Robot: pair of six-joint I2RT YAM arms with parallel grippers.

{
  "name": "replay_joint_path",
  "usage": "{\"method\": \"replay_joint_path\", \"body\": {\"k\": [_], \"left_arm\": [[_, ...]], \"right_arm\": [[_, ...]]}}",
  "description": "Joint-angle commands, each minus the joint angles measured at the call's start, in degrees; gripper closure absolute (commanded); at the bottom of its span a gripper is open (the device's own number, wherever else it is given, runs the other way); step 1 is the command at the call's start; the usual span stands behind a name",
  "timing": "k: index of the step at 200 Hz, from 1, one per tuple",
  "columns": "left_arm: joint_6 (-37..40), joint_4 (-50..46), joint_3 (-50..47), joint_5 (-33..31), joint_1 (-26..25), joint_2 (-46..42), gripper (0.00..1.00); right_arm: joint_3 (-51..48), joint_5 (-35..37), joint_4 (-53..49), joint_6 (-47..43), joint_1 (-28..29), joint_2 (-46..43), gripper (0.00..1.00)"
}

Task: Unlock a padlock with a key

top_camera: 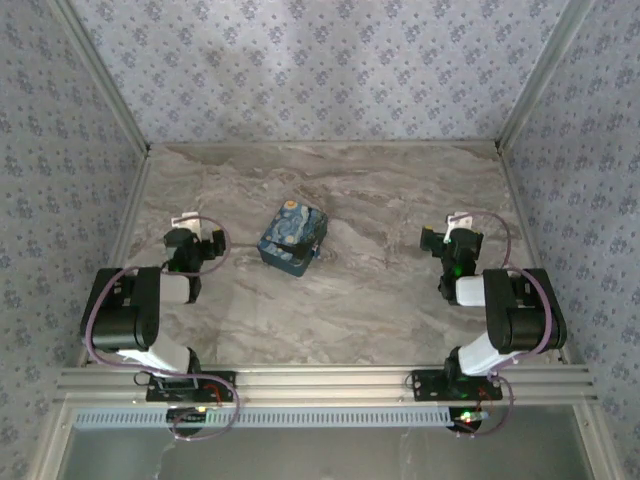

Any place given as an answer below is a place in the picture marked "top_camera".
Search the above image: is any blue starry night box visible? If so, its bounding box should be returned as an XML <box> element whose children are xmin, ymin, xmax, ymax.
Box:
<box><xmin>256</xmin><ymin>199</ymin><xmax>330</xmax><ymax>278</ymax></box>

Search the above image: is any black controller board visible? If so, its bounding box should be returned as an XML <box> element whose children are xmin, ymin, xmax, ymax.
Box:
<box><xmin>167</xmin><ymin>407</ymin><xmax>210</xmax><ymax>426</ymax></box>
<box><xmin>449</xmin><ymin>408</ymin><xmax>490</xmax><ymax>432</ymax></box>

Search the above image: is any grey metal panel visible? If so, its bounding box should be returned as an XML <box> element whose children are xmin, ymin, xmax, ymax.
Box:
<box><xmin>49</xmin><ymin>405</ymin><xmax>601</xmax><ymax>480</ymax></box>

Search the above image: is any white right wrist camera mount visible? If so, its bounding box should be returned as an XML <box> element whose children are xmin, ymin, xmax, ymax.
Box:
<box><xmin>446</xmin><ymin>212</ymin><xmax>475</xmax><ymax>234</ymax></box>

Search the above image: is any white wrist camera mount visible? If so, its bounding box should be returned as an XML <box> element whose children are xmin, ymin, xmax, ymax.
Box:
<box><xmin>446</xmin><ymin>212</ymin><xmax>475</xmax><ymax>234</ymax></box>
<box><xmin>169</xmin><ymin>212</ymin><xmax>202</xmax><ymax>232</ymax></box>

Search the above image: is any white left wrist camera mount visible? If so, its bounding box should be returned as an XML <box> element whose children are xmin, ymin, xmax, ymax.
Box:
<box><xmin>169</xmin><ymin>212</ymin><xmax>202</xmax><ymax>232</ymax></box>

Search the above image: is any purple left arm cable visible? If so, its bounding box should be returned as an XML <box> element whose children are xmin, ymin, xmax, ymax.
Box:
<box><xmin>82</xmin><ymin>214</ymin><xmax>242</xmax><ymax>442</ymax></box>

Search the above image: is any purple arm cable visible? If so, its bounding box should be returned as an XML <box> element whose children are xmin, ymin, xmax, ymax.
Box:
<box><xmin>452</xmin><ymin>210</ymin><xmax>566</xmax><ymax>439</ymax></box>
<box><xmin>82</xmin><ymin>214</ymin><xmax>242</xmax><ymax>442</ymax></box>

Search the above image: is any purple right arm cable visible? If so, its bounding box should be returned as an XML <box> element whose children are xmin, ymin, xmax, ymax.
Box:
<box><xmin>452</xmin><ymin>210</ymin><xmax>566</xmax><ymax>439</ymax></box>

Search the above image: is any aluminium side rail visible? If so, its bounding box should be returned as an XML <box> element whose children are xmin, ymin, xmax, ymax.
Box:
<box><xmin>499</xmin><ymin>149</ymin><xmax>571</xmax><ymax>364</ymax></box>
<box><xmin>77</xmin><ymin>149</ymin><xmax>154</xmax><ymax>369</ymax></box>

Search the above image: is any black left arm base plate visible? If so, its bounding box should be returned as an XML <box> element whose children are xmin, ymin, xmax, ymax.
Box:
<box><xmin>145</xmin><ymin>370</ymin><xmax>237</xmax><ymax>403</ymax></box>

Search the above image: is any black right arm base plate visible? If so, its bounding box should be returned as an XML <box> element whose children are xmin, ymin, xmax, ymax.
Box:
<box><xmin>410</xmin><ymin>369</ymin><xmax>503</xmax><ymax>402</ymax></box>

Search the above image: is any thin aluminium table edge rail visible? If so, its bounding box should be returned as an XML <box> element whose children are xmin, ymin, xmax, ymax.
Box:
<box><xmin>149</xmin><ymin>141</ymin><xmax>501</xmax><ymax>149</ymax></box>

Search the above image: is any aluminium mounting rail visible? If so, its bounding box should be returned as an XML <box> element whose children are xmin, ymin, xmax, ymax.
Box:
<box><xmin>54</xmin><ymin>364</ymin><xmax>599</xmax><ymax>406</ymax></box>

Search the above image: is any aluminium corner post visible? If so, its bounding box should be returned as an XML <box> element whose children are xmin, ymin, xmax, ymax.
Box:
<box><xmin>497</xmin><ymin>0</ymin><xmax>599</xmax><ymax>151</ymax></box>
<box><xmin>47</xmin><ymin>0</ymin><xmax>151</xmax><ymax>154</ymax></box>

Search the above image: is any grey slotted cable duct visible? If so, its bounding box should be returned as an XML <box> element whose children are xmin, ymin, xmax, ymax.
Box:
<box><xmin>74</xmin><ymin>407</ymin><xmax>451</xmax><ymax>430</ymax></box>

